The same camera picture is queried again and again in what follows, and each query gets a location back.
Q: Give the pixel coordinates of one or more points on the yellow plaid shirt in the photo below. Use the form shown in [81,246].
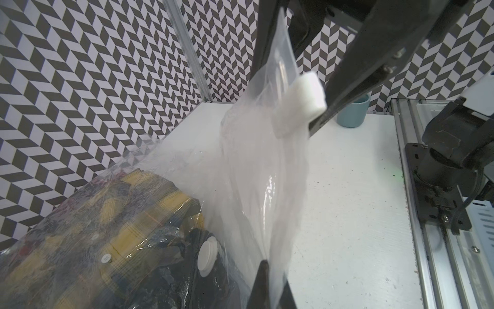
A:
[101,266]

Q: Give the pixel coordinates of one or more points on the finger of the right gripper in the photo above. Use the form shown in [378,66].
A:
[383,46]
[306,22]

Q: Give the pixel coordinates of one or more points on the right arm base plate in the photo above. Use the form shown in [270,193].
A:
[435,190]

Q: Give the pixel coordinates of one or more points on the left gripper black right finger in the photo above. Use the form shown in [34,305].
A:
[286,300]

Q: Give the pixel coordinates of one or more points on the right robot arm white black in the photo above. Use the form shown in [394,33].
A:
[461,136]

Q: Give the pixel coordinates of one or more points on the red black plaid shirt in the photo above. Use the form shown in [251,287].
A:
[72,216]

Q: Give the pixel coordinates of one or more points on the grey blue cup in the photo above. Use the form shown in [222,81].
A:
[353,115]

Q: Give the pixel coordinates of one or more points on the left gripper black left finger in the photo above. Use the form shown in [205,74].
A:
[259,298]

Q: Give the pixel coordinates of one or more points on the clear plastic vacuum bag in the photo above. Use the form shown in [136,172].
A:
[251,178]

